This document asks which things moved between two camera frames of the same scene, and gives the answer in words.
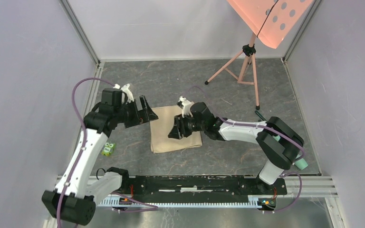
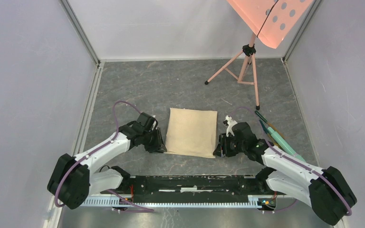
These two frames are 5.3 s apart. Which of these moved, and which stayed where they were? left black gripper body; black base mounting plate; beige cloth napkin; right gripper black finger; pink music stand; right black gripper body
Moved: beige cloth napkin; left black gripper body; right gripper black finger; right black gripper body
Stayed: pink music stand; black base mounting plate
